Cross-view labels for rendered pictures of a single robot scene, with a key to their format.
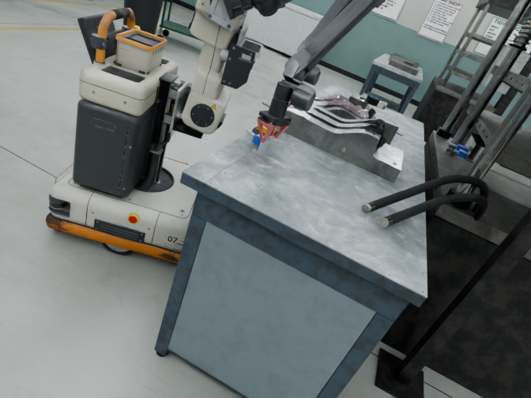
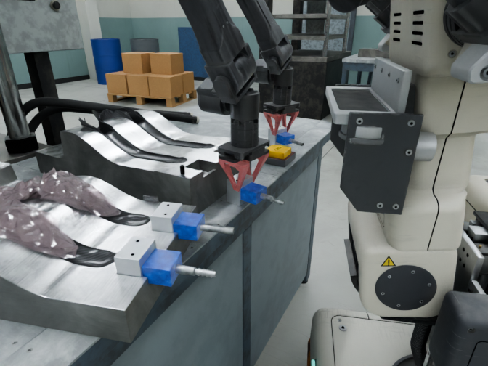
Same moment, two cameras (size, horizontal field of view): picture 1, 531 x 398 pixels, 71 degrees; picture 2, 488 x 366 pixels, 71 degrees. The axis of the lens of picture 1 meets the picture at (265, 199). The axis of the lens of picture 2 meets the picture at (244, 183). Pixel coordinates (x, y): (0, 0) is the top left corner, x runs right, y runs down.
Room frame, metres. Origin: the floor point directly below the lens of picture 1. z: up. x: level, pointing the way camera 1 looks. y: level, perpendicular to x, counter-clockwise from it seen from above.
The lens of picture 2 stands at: (2.26, 0.28, 1.16)
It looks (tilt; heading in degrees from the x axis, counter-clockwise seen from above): 25 degrees down; 197
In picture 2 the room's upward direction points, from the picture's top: straight up
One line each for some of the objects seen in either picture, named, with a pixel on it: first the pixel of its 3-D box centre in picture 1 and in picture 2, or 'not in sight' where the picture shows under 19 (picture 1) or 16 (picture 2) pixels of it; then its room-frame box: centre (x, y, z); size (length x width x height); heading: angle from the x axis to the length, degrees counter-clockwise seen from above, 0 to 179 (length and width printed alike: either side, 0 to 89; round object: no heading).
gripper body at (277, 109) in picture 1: (277, 109); (282, 96); (1.21, 0.07, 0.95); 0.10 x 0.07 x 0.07; 146
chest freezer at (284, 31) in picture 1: (284, 28); not in sight; (8.57, 0.95, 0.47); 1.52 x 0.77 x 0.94; 79
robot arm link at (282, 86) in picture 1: (285, 91); (281, 76); (1.21, 0.06, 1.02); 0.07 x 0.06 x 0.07; 73
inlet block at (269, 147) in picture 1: (259, 139); (287, 139); (1.23, 0.10, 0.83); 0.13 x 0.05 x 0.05; 56
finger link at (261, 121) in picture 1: (269, 129); (283, 118); (1.20, 0.08, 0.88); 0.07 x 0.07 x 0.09; 56
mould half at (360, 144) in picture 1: (348, 133); (141, 149); (1.55, -0.22, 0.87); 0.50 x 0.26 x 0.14; 79
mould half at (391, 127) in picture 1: (343, 112); (25, 228); (1.92, -0.21, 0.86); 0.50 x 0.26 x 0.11; 96
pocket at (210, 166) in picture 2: not in sight; (200, 173); (1.65, -0.01, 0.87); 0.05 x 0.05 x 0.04; 79
